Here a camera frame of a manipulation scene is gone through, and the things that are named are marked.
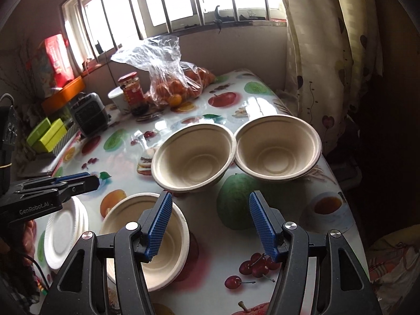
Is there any large beige paper bowl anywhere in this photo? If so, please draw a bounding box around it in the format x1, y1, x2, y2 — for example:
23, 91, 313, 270
100, 193, 190, 292

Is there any white paper plate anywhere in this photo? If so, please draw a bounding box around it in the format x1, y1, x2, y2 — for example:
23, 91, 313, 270
43, 197, 88, 273

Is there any person left hand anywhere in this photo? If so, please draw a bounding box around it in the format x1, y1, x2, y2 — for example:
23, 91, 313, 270
23, 220, 37, 258

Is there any lime green box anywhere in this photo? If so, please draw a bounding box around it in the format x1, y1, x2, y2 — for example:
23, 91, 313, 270
32, 119, 67, 154
26, 117, 51, 146

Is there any striped grey box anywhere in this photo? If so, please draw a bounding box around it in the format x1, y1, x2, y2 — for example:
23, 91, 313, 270
52, 123, 79, 157

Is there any small black space heater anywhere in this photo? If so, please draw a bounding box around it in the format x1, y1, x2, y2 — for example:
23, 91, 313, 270
70, 92, 109, 138

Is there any orange tray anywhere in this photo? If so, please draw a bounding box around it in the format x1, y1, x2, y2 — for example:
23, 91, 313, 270
41, 77, 85, 116

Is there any white plastic tub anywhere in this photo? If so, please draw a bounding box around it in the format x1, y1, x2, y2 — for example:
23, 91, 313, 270
107, 87, 130, 114

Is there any red label glass jar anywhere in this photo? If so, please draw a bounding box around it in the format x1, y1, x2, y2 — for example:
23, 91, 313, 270
118, 72, 149, 117

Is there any red gift bag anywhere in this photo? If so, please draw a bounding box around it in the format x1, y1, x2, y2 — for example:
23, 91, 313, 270
31, 33, 75, 97

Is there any loose orange fruit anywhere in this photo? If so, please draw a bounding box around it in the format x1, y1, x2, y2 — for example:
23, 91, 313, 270
167, 94, 183, 108

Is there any plastic bag of oranges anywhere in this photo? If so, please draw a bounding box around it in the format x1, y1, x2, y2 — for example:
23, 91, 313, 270
111, 35, 216, 107

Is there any floral curtain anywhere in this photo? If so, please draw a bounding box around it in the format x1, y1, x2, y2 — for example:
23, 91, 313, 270
278, 0, 381, 154

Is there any black cable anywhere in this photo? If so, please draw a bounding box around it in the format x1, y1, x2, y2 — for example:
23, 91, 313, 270
19, 251, 50, 292

